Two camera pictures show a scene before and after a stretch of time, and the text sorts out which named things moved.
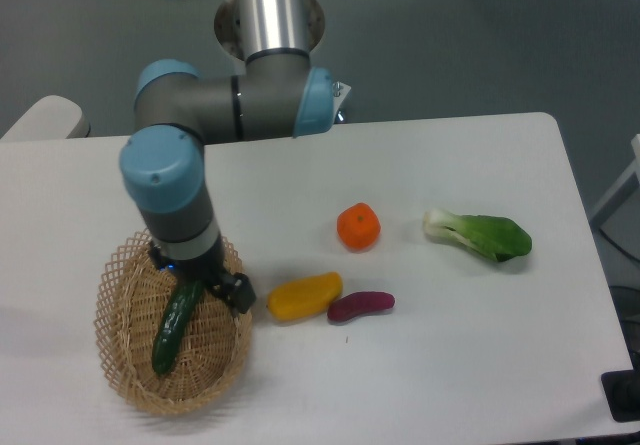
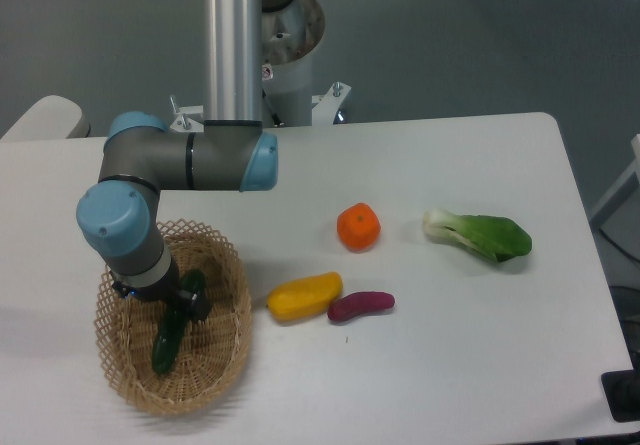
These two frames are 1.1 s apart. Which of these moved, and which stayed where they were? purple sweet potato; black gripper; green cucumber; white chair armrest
Moved: black gripper
Stayed: white chair armrest; purple sweet potato; green cucumber
